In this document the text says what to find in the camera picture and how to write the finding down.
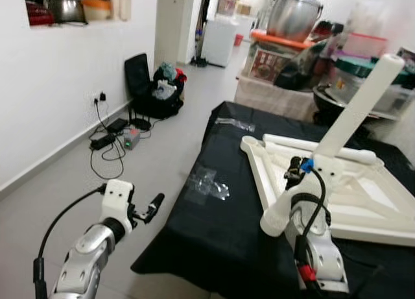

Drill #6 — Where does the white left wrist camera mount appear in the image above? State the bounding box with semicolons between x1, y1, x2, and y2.
102;179;135;235

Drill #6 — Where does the grey electronic box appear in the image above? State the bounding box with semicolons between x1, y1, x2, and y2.
122;127;142;150

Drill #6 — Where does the black folding chair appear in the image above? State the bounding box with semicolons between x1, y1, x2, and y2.
123;53;154;126

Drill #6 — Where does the white cabinet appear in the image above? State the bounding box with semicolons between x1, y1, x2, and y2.
201;17;239;67

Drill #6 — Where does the framed picture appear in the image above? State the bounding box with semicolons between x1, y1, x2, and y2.
394;46;415;70

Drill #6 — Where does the black wok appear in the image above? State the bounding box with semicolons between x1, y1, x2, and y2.
313;85;383;128

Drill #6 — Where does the large steel pot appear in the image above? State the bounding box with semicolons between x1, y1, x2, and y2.
266;0;324;43

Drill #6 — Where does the white plastic table top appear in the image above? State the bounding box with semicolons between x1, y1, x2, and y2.
240;134;415;248

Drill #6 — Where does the orange lidded storage box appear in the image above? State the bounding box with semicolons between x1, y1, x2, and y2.
243;30;312;86

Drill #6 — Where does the clear tape patch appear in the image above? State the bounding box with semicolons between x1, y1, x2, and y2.
185;168;231;203
217;117;256;133

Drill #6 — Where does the green pot with lid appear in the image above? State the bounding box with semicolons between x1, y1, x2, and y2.
334;56;415;80

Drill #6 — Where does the red cooking pot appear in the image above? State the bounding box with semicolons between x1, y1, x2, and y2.
26;1;56;26

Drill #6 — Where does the small steel cooking pot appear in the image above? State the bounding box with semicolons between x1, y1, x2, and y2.
45;0;86;24

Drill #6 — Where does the white plastic table leg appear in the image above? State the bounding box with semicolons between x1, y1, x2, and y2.
259;53;407;238
263;134;379;167

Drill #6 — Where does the black tablecloth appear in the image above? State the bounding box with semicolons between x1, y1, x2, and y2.
130;101;415;299

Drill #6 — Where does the red lidded plastic container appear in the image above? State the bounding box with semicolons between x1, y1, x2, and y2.
344;32;388;58

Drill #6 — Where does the white crumpled plastic bag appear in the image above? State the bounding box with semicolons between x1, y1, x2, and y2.
152;80;177;100

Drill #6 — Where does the beige cloth covered bench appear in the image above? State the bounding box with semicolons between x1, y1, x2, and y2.
235;75;318;122

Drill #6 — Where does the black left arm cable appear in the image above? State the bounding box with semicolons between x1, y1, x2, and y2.
34;185;108;299

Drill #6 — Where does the black fabric bag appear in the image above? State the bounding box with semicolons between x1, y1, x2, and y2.
133;69;186;120

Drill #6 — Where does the black power adapter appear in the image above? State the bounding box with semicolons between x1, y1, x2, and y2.
89;134;117;150
107;119;129;133

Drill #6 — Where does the glossy black bag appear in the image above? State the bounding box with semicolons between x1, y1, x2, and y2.
276;43;331;92

